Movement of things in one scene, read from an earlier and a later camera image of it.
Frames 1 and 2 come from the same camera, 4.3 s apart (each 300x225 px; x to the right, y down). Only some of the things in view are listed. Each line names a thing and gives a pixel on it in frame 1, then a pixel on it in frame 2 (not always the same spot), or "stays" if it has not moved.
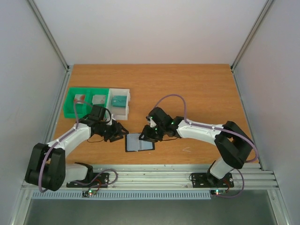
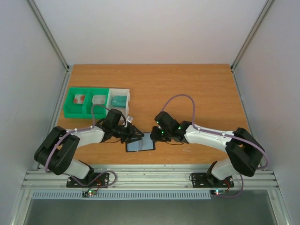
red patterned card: x=79 y=98 stays
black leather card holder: x=133 y=144 stays
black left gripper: x=116 y=132 → x=131 y=133
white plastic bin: x=118 y=101 stays
